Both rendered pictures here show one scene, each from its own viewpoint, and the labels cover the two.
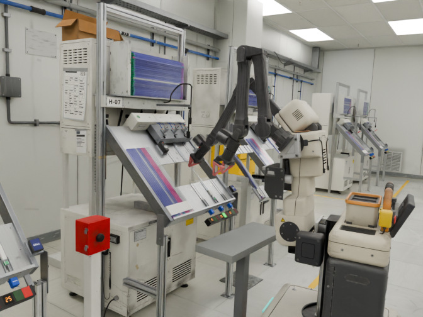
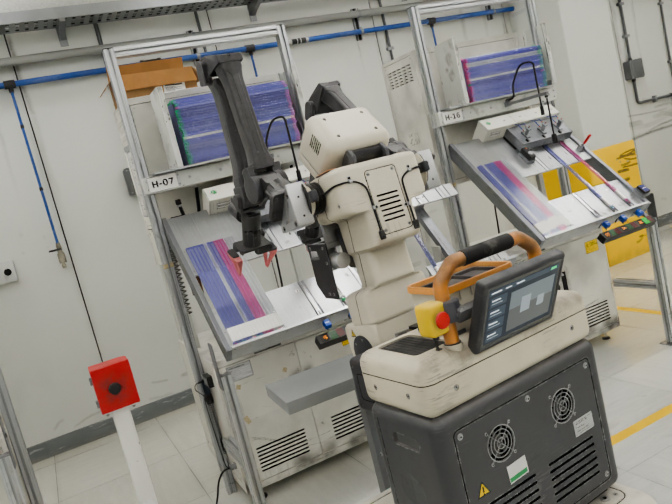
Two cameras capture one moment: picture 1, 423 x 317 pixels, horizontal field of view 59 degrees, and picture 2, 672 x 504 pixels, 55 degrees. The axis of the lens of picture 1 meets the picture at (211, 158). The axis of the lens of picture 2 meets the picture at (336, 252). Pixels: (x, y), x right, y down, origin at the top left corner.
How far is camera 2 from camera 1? 1.38 m
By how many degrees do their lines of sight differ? 32
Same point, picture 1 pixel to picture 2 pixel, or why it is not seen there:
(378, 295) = (437, 474)
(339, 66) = not seen: outside the picture
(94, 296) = (135, 468)
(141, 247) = (247, 390)
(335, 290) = (391, 461)
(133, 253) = not seen: hidden behind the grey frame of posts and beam
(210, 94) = (411, 102)
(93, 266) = (120, 428)
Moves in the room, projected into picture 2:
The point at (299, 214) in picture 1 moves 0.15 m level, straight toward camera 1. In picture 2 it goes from (366, 322) to (327, 341)
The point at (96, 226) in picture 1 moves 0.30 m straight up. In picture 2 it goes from (105, 373) to (79, 287)
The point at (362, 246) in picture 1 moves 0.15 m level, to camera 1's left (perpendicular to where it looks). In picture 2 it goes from (393, 380) to (335, 381)
